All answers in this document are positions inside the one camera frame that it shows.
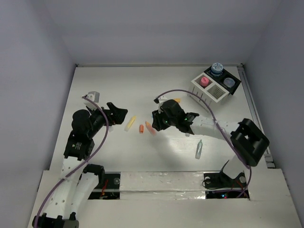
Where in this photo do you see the blue lid jar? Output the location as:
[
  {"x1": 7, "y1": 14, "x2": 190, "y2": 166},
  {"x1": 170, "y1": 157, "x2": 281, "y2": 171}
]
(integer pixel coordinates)
[{"x1": 210, "y1": 62, "x2": 224, "y2": 77}]

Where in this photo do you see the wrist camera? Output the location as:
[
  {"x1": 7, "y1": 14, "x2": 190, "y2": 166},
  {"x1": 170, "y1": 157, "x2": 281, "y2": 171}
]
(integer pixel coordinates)
[
  {"x1": 154, "y1": 95, "x2": 168, "y2": 105},
  {"x1": 84, "y1": 91, "x2": 100, "y2": 104}
]

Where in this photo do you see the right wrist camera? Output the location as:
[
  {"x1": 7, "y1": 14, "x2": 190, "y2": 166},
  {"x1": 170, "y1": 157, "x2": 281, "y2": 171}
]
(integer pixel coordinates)
[{"x1": 154, "y1": 95, "x2": 168, "y2": 105}]

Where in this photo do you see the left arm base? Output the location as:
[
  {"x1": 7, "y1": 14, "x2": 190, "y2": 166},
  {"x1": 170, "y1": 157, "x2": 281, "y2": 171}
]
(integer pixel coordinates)
[{"x1": 88, "y1": 172, "x2": 121, "y2": 200}]

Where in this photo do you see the black and white organizer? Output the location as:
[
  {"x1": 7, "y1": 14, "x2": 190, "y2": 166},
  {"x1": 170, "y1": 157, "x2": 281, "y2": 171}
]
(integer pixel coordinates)
[{"x1": 189, "y1": 67, "x2": 241, "y2": 110}]

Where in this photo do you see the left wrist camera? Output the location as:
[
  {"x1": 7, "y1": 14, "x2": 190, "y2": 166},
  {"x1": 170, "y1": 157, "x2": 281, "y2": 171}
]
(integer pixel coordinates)
[{"x1": 84, "y1": 91, "x2": 100, "y2": 104}]

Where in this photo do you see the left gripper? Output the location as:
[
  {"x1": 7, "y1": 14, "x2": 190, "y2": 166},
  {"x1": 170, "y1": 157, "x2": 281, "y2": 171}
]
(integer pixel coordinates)
[{"x1": 87, "y1": 102, "x2": 127, "y2": 138}]

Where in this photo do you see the yellow marker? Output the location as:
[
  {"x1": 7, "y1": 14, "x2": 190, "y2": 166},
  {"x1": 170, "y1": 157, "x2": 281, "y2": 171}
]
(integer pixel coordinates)
[{"x1": 124, "y1": 115, "x2": 136, "y2": 132}]

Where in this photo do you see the clear jar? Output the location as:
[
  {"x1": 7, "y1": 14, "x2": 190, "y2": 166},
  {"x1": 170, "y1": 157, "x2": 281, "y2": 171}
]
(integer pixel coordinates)
[{"x1": 223, "y1": 77, "x2": 236, "y2": 88}]

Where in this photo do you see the orange marker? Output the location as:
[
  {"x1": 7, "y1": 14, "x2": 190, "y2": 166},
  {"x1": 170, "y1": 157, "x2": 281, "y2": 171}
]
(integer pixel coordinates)
[{"x1": 145, "y1": 121, "x2": 156, "y2": 136}]

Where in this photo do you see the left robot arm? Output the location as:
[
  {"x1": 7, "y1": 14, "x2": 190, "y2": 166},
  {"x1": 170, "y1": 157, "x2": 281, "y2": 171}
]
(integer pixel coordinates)
[{"x1": 32, "y1": 102, "x2": 128, "y2": 228}]

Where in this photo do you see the foil tape strip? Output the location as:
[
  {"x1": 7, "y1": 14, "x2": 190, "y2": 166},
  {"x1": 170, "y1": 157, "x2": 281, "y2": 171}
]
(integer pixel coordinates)
[{"x1": 119, "y1": 171, "x2": 206, "y2": 200}]

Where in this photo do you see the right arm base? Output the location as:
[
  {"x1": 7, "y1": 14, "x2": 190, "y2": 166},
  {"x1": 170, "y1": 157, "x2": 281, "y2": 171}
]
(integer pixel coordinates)
[{"x1": 201, "y1": 162, "x2": 250, "y2": 199}]

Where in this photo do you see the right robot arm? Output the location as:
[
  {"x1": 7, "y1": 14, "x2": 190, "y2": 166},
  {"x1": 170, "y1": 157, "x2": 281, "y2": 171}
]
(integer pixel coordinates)
[{"x1": 152, "y1": 99, "x2": 270, "y2": 186}]

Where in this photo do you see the green marker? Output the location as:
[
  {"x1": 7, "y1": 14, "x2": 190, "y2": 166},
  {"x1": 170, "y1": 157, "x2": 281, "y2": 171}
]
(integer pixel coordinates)
[{"x1": 195, "y1": 140, "x2": 203, "y2": 160}]

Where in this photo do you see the pink cap bottle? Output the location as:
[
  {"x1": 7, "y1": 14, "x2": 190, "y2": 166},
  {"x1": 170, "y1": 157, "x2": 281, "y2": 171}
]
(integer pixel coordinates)
[{"x1": 199, "y1": 76, "x2": 209, "y2": 88}]

